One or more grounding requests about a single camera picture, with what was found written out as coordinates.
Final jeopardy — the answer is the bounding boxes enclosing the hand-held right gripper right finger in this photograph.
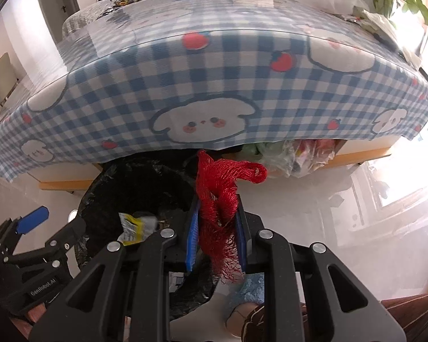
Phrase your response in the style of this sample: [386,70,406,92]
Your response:
[235,192,407,342]

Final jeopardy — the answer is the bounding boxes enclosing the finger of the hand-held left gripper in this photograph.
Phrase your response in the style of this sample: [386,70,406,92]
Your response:
[10,217,88,268]
[0,206,51,257]

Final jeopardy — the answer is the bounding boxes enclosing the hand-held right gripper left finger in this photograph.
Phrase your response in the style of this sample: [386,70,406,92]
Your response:
[29,196,200,342]

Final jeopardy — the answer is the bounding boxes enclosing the yellow snack wrapper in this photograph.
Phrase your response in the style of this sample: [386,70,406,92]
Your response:
[117,212,159,247]

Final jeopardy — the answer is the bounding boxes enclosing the red mesh net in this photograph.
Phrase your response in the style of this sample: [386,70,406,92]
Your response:
[194,150,269,286]

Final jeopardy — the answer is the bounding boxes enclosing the black lined trash bin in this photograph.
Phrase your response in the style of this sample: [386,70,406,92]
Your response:
[75,157,222,323]

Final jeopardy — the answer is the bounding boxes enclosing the blue fuzzy slipper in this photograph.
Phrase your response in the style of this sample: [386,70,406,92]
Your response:
[230,272,266,305]

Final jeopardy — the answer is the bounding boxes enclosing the clear plastic bag of packets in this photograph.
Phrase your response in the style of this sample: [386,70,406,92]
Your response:
[241,138,338,179]

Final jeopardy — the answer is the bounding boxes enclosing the blue checkered printed tablecloth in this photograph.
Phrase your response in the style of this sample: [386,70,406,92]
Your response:
[0,0,428,184]

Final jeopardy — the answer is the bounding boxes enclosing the person's leg striped pants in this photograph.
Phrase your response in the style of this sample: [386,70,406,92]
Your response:
[225,290,428,342]

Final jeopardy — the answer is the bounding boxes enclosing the grey covered sofa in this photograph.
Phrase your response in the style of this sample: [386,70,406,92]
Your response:
[62,0,282,38]

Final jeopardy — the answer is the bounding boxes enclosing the white plastic bags on table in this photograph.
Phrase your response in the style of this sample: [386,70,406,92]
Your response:
[360,9,423,70]

